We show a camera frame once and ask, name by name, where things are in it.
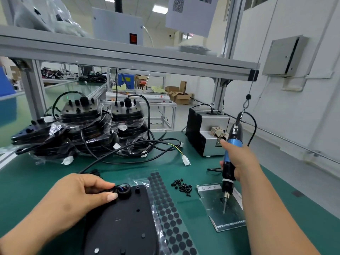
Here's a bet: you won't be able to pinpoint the blue black electric screwdriver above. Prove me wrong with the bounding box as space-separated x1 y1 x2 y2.
222 122 244 214

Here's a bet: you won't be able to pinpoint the hanging hook with wire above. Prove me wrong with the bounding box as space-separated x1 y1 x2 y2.
242 70 259 114

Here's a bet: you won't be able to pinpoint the blue crate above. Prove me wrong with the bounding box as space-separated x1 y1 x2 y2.
117 73 136 90

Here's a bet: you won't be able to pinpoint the green conveyor table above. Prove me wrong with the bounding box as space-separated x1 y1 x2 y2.
42 76 107 96

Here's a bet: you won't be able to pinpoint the black cable with white connector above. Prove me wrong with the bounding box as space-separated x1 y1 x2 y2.
78 139 192 174

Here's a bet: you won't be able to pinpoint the black plastic device housing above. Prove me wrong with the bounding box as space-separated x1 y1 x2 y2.
83 183 160 255

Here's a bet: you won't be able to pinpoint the hanging white paper sheet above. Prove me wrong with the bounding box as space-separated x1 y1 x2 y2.
165 0 223 38

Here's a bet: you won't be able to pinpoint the silver black screw feeder machine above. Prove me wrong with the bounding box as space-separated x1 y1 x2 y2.
185 107 231 157

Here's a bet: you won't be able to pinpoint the person's left hand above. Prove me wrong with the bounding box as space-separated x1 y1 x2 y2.
50 173 119 229

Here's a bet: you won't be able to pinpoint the white metal frame table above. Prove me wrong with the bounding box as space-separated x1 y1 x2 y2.
102 90 177 131

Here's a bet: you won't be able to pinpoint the pile of black screws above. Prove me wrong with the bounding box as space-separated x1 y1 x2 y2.
171 178 193 197

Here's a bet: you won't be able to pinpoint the bagged black parts tray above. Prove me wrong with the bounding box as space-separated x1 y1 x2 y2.
179 44 212 55

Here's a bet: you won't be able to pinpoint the black screwdriver power cable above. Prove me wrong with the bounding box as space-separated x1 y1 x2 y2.
239 111 257 147

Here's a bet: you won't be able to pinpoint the open cardboard box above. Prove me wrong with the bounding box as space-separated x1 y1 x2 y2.
174 92 192 105

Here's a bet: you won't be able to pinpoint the clear plastic bags of parts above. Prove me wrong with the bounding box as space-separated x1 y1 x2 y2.
13 0 89 38

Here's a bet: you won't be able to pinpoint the white box with red switch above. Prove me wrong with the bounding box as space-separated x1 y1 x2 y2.
91 7 144 47

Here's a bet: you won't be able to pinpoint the person's right forearm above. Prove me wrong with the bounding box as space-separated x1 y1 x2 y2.
239 166 321 255

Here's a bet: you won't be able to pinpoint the aluminium workbench frame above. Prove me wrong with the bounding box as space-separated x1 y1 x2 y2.
0 25 261 120

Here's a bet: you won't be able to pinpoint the sheet of black round pads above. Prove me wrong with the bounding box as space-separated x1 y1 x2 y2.
128 171 200 255

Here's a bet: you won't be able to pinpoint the pile of bagged black devices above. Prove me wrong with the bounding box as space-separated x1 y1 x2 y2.
11 95 153 166

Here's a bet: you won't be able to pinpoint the blue plastic bin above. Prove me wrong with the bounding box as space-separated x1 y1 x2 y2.
0 66 18 128

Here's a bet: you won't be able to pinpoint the person's right hand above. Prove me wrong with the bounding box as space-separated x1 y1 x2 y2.
219 139 264 183

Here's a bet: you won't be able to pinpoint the person's left forearm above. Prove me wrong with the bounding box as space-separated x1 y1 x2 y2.
0 183 70 255

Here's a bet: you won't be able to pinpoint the grey wall electrical box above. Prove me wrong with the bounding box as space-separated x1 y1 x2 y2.
262 35 310 78

